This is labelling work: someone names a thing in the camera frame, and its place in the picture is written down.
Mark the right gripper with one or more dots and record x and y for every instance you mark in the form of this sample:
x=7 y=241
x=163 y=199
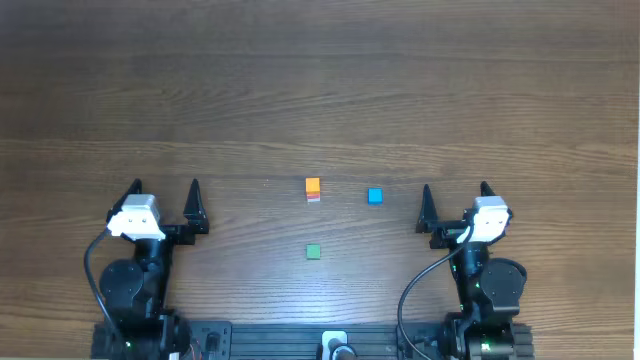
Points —
x=447 y=234

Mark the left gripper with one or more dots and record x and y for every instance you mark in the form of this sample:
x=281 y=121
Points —
x=179 y=235

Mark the orange cube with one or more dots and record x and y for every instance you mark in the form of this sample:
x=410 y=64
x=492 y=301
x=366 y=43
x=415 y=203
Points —
x=313 y=184

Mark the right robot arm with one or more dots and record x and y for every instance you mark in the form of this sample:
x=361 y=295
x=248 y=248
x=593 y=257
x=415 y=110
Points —
x=500 y=285

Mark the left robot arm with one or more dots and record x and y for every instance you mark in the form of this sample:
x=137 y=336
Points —
x=122 y=287

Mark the blue cube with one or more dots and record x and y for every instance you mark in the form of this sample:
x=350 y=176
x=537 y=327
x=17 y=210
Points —
x=375 y=195

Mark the green cube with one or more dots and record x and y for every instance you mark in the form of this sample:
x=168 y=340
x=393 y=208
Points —
x=313 y=251

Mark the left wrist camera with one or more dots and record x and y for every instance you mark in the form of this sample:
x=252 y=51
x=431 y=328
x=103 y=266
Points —
x=137 y=217

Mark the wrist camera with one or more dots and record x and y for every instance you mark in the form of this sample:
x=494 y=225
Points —
x=137 y=217
x=490 y=217

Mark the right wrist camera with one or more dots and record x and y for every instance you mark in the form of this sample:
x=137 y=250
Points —
x=490 y=217

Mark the mounting rail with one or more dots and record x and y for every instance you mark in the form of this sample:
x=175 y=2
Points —
x=280 y=342

